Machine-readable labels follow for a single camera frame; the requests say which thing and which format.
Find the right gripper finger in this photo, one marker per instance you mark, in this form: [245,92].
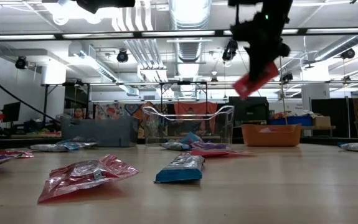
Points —
[266,60]
[254,63]

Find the red Twizzlers packet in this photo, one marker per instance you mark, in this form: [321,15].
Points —
[216,153]
[244,88]
[82,177]
[13,153]

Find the silver blue candy bar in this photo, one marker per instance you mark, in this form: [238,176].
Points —
[46,147]
[356,147]
[174,146]
[178,175]

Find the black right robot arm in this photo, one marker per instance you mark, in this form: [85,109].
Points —
[275,9]

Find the black ceiling spotlight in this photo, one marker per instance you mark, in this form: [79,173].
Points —
[287,76]
[122,56]
[229,53]
[20,62]
[347,53]

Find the black ceiling beam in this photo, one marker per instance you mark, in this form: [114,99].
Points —
[219,32]

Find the large black monitor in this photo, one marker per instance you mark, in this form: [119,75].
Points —
[248,109]

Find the thin metal pole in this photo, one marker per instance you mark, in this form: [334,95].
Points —
[284,102]

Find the white column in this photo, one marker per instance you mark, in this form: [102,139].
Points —
[315,90]

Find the orange cloth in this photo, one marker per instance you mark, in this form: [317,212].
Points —
[210,109]

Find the blue storage tub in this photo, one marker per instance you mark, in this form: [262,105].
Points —
[297,120]

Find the clear plastic bin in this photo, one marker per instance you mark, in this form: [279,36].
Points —
[225,130]

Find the orange plastic bin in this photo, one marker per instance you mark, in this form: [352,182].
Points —
[272,138]

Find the person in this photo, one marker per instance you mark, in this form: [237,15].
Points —
[191,111]
[78,112]

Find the cardboard box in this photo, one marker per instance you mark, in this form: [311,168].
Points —
[322,121]

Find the wooden side table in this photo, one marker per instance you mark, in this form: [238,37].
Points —
[318,127]

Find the black partition panel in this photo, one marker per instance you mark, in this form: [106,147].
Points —
[337,112]

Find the grey plastic bin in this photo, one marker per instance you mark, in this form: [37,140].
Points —
[104,132]

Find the small black monitor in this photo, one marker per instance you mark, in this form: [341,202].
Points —
[12,112]

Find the white rectangular air duct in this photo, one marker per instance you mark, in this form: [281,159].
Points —
[97,67]

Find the round silver air duct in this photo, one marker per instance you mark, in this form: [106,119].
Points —
[337,49]
[189,49]

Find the black background rig frame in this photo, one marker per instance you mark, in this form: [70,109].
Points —
[45,102]

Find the black aluminium table frame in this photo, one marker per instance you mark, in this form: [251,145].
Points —
[20,141]

